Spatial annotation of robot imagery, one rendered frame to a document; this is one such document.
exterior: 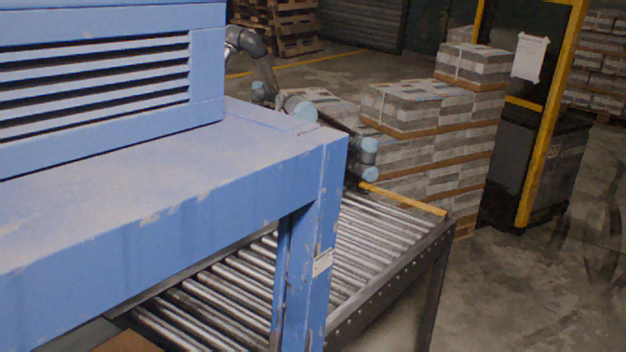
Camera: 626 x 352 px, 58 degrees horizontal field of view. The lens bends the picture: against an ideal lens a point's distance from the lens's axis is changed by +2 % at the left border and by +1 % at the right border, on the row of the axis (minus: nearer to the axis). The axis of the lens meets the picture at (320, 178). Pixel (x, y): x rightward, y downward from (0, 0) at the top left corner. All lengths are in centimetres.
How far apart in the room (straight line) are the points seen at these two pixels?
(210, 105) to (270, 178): 19
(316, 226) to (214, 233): 25
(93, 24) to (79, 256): 30
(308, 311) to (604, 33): 701
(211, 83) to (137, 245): 35
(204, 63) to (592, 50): 715
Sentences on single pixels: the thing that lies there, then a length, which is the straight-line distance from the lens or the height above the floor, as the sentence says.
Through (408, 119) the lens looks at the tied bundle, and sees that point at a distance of 318.
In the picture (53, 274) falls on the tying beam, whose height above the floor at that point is 153.
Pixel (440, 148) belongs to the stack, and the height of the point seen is 74.
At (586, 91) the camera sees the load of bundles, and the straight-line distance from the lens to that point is 792.
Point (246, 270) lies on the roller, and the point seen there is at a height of 79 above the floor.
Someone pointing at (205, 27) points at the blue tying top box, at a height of 170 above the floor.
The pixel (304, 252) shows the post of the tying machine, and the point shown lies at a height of 134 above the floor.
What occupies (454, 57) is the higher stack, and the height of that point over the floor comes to 123.
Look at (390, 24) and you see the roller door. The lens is 1047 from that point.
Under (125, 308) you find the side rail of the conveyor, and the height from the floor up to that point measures 80.
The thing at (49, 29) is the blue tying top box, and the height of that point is 171.
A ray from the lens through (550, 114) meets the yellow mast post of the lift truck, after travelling 393.
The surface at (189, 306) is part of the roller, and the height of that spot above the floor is 79.
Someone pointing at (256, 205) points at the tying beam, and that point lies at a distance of 78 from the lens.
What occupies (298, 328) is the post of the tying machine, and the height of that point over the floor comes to 118.
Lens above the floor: 184
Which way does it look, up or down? 23 degrees down
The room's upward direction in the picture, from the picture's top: 6 degrees clockwise
